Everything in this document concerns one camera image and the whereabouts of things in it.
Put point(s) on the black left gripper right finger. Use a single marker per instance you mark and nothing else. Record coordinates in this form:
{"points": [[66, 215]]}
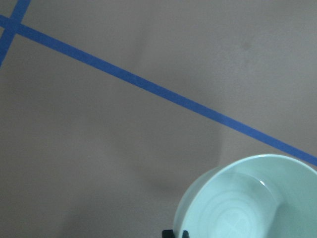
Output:
{"points": [[185, 234]]}

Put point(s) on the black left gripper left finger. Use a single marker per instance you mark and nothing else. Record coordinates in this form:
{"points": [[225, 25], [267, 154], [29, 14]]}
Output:
{"points": [[168, 234]]}

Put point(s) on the mint green bowl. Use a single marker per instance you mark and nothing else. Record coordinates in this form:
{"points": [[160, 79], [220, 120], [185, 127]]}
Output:
{"points": [[263, 196]]}

